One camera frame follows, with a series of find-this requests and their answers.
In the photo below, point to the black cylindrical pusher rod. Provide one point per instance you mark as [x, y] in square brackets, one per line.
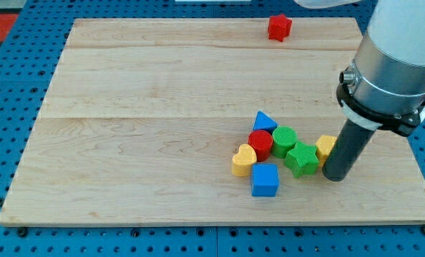
[350, 143]

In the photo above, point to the green star block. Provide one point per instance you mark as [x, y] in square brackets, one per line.
[301, 160]

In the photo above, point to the red cylinder block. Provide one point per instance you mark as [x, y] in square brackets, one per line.
[261, 141]

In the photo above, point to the blue cube block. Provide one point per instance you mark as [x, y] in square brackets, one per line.
[264, 180]

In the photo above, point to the black flange mount ring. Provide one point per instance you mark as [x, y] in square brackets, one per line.
[401, 124]

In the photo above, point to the light wooden board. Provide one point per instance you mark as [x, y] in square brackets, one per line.
[142, 117]

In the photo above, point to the red star block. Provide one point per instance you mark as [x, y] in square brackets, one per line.
[279, 27]

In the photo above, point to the blue triangle block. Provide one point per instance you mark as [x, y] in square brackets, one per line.
[264, 122]

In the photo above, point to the yellow hexagon block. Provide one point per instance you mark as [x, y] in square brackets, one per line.
[324, 146]

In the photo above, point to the green cylinder block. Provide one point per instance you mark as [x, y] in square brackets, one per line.
[284, 139]

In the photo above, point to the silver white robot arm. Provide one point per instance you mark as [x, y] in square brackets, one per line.
[383, 88]

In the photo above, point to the yellow heart block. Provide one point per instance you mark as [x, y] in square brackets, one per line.
[243, 161]

